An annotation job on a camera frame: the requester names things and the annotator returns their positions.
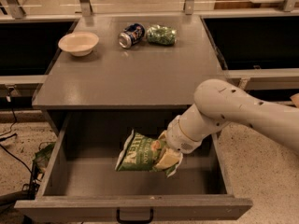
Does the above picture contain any black drawer handle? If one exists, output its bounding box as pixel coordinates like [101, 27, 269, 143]
[116, 208, 154, 224]

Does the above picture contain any black floor cable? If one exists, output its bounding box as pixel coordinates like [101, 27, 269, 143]
[0, 87, 33, 175]

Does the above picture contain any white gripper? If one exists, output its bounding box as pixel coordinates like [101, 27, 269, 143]
[154, 115, 202, 170]

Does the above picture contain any white ceramic bowl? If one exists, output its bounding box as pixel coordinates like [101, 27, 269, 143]
[58, 32, 99, 57]

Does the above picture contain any metal railing frame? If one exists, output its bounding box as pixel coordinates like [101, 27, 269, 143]
[0, 0, 299, 20]

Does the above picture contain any green jalapeno chip bag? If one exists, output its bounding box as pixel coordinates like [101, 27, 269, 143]
[115, 130, 183, 177]

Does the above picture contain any blue soda can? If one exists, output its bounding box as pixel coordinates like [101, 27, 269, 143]
[118, 23, 145, 49]

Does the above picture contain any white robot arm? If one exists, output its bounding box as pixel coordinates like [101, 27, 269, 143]
[155, 79, 299, 170]

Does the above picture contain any small green crumpled bag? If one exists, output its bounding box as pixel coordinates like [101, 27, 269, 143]
[146, 24, 177, 46]

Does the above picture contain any grey cabinet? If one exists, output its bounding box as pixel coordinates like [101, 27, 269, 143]
[33, 14, 225, 142]

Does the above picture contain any green bag on floor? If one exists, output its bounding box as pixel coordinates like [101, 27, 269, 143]
[33, 143, 55, 173]

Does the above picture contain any grey open top drawer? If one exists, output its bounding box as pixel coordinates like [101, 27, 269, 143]
[13, 109, 253, 224]

